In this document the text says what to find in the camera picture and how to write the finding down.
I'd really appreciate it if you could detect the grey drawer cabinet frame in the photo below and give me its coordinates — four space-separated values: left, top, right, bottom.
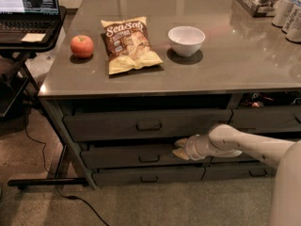
42 94 291 186

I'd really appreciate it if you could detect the white can right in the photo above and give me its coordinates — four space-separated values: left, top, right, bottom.
286 14 301 43

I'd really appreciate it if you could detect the sea salt chips bag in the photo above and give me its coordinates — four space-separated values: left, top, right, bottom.
101 17 162 75

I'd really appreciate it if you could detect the white bowl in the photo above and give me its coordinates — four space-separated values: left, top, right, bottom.
167 26 206 57

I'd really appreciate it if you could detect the yellow sticky note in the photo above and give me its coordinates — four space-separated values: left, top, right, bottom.
22 33 45 42

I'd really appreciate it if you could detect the white can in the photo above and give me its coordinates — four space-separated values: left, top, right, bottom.
272 0 297 27
282 0 301 33
286 14 301 43

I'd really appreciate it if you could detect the red apple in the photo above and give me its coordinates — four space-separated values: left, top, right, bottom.
71 35 94 58

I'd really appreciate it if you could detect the black power cable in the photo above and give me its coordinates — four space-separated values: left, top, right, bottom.
24 116 111 226

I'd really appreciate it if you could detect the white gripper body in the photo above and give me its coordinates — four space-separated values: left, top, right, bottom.
184 135 209 160

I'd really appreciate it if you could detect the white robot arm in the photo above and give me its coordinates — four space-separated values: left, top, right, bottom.
173 124 301 226

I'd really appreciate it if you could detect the white can middle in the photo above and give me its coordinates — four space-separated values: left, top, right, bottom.
282 0 301 33

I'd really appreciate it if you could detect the white can left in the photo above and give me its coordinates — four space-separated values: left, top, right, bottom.
272 0 297 27

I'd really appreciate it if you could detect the black laptop stand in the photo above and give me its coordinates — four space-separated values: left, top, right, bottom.
1 6 88 190

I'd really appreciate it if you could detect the open black laptop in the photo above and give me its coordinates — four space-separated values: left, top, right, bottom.
0 0 59 46

